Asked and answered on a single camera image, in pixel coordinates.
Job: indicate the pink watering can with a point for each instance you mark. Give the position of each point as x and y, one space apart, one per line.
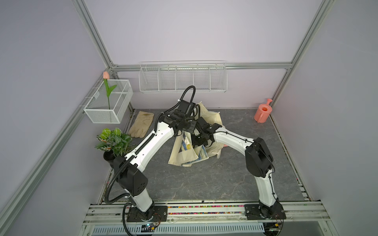
263 112

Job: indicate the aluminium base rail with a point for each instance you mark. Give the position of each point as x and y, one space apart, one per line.
209 218

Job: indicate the white wire shelf rack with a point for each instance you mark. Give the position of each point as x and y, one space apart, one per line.
175 76

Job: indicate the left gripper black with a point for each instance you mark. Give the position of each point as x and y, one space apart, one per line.
193 126

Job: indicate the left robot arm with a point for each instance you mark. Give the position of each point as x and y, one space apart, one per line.
129 180

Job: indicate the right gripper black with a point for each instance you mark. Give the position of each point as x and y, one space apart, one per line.
194 142

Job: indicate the green potted plant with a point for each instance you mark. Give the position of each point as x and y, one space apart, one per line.
114 143

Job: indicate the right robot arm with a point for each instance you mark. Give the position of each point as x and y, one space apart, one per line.
259 163

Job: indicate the pink artificial tulip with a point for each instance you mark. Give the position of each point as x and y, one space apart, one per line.
108 88

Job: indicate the beige work glove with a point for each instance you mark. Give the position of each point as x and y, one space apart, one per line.
141 125

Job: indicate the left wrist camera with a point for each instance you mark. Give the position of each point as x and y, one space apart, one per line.
185 109

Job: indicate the white mesh basket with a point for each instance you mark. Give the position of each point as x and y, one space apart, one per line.
97 106

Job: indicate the cream starry night tote bag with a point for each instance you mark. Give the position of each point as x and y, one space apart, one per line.
190 148

